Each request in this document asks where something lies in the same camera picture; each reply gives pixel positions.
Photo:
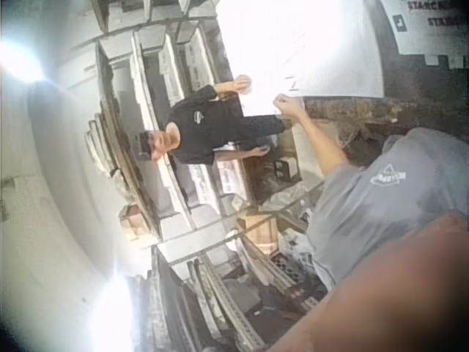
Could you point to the white printed carton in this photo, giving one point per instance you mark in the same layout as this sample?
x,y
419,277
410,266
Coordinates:
x,y
425,34

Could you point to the dark wooden workbench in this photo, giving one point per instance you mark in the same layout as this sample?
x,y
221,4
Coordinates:
x,y
395,113

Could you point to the black electrical box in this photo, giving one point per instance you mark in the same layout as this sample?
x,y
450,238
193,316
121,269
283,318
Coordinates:
x,y
286,168

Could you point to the person's left hand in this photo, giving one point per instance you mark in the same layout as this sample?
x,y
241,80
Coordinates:
x,y
290,105

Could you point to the large white board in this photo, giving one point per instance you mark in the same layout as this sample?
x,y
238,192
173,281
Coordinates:
x,y
315,55

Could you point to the small brown cardboard box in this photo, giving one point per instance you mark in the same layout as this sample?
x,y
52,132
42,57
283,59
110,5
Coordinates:
x,y
133,224

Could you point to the heap of slotted metal rails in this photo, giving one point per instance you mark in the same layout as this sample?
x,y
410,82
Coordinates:
x,y
227,293

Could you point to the person's left fingers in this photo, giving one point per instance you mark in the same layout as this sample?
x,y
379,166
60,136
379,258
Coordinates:
x,y
281,100

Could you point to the shelf rack with white boxes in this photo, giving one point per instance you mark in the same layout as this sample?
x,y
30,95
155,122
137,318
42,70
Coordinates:
x,y
154,58

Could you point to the brown taped cardboard box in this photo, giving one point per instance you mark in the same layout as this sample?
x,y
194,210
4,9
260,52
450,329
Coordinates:
x,y
258,229

